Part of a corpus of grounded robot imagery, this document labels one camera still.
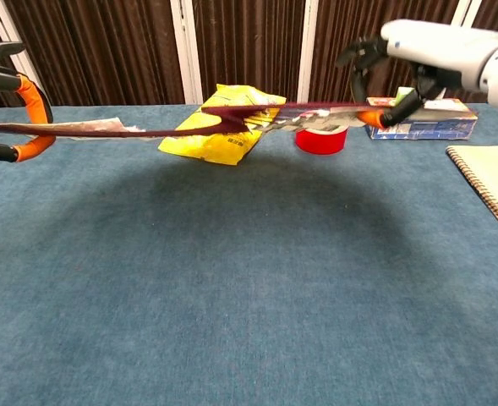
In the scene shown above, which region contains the blue cardboard box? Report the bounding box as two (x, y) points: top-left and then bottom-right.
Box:
(365, 96), (479, 141)

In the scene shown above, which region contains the yellow spiral notebook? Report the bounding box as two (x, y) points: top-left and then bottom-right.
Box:
(445, 143), (498, 228)

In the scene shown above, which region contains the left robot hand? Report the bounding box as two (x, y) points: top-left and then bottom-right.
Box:
(0, 41), (55, 164)

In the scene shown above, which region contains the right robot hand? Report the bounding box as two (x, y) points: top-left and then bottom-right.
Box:
(335, 19), (498, 130)

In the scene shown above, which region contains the red tape roll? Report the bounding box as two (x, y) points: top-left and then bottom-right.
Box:
(294, 125), (349, 156)

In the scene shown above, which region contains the green cube block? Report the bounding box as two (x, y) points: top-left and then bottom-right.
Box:
(395, 86), (419, 107)

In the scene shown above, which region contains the blue table cloth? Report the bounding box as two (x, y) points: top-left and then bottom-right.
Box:
(0, 102), (498, 406)

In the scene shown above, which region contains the red ribbed white paper fan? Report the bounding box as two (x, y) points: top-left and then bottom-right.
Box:
(0, 100), (385, 143)

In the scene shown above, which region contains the yellow snack bag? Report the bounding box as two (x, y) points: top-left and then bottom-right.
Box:
(157, 83), (287, 167)

